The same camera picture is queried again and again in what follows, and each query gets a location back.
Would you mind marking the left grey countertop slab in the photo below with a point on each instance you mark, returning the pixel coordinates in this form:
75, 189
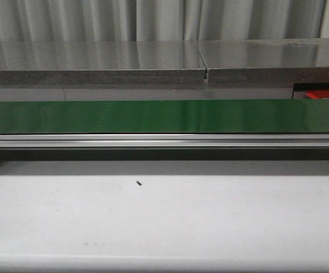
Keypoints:
100, 63

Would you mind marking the grey countertop slab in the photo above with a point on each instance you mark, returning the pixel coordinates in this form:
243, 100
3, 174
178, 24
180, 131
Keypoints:
100, 63
266, 61

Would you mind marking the red plastic tray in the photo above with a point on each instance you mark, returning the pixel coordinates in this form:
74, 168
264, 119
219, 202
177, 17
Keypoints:
318, 94

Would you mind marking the green conveyor belt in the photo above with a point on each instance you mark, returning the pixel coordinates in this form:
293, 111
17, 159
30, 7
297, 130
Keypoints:
177, 116

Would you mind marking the right grey countertop slab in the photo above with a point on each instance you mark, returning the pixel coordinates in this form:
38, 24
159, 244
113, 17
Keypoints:
266, 61

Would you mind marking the grey pleated curtain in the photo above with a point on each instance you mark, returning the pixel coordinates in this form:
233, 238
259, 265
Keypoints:
38, 21

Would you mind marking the aluminium conveyor side rail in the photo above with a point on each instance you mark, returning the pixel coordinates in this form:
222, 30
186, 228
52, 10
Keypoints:
127, 141

